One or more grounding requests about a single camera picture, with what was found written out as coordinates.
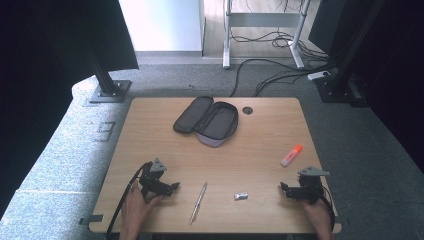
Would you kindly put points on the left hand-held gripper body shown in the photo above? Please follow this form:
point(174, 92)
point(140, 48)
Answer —
point(151, 181)

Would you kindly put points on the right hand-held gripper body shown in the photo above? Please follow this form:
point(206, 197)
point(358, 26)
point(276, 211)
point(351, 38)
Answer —
point(311, 190)

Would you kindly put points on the orange highlighter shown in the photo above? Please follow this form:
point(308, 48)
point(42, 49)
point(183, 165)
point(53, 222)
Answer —
point(292, 155)

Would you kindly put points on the dark grey pencil case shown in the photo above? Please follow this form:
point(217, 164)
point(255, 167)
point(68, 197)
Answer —
point(213, 121)

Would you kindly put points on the person's right hand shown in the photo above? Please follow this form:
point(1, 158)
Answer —
point(320, 216)

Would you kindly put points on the person's left hand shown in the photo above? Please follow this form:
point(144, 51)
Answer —
point(133, 210)

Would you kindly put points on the silver pen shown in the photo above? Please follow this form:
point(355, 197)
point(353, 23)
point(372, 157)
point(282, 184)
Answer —
point(198, 202)

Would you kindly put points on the black stand with base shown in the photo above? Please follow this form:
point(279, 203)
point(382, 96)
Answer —
point(340, 86)

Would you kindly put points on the white power strip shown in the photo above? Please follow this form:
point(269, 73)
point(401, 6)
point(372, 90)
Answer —
point(318, 75)

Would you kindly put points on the black curtain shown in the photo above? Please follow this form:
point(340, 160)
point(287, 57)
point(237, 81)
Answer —
point(43, 66)
point(396, 83)

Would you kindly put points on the white cabinet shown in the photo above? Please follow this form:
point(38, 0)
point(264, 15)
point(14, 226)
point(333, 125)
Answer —
point(163, 25)

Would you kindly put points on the grey table bracket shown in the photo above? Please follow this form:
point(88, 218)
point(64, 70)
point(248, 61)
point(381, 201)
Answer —
point(90, 219)

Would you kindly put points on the black post with base plate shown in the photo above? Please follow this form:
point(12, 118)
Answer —
point(108, 88)

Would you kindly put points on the white desk frame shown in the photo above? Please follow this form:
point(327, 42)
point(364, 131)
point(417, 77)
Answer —
point(263, 19)

